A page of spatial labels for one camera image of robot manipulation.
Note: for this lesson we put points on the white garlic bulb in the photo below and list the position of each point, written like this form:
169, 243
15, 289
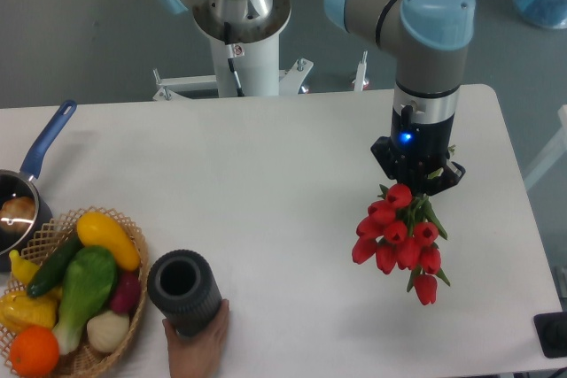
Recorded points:
107, 330

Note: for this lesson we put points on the brown bread roll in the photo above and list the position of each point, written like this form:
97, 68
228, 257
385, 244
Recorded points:
17, 215

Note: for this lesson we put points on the green cucumber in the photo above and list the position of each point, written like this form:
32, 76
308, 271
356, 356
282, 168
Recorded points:
53, 269

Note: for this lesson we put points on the yellow bell pepper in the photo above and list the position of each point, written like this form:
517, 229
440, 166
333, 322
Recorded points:
19, 311

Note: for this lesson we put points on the green bok choy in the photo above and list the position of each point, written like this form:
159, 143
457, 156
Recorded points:
87, 284

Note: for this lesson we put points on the black device at edge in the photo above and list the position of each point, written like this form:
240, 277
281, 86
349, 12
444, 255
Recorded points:
551, 331

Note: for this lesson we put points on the person's hand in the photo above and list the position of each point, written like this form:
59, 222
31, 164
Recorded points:
199, 356

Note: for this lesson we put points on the blue handled saucepan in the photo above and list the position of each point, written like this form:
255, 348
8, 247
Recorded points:
22, 183

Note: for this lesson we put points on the orange fruit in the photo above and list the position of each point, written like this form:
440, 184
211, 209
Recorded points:
34, 352

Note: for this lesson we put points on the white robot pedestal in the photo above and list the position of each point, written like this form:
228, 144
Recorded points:
244, 39

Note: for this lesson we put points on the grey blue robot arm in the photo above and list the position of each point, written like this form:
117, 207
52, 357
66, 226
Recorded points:
429, 40

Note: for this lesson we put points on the red tulip bouquet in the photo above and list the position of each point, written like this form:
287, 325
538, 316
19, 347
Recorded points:
401, 231

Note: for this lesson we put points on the red radish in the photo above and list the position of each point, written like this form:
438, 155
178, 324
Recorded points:
127, 294

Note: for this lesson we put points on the yellow squash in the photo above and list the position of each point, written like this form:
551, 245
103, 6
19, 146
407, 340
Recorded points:
98, 229

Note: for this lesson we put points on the dark grey ribbed vase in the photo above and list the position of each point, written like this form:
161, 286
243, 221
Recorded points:
182, 286

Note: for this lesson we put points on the yellow banana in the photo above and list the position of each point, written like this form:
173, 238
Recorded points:
24, 270

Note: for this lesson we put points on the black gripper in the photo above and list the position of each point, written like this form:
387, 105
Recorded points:
417, 154

